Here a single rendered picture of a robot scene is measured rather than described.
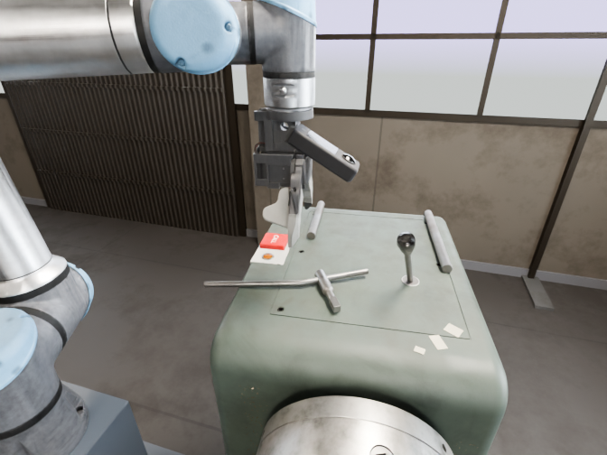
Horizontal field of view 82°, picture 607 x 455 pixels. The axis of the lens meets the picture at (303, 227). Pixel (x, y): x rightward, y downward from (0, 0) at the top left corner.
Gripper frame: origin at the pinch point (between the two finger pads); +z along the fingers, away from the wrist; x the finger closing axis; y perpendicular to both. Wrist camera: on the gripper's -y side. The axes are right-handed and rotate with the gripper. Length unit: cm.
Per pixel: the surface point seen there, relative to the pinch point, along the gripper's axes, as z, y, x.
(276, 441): 21.5, -0.7, 24.7
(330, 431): 17.1, -8.1, 24.6
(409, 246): 1.7, -18.2, 0.6
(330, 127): 30, 20, -227
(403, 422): 17.8, -17.9, 21.3
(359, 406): 16.7, -11.7, 20.7
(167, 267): 140, 149, -169
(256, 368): 18.5, 5.0, 15.6
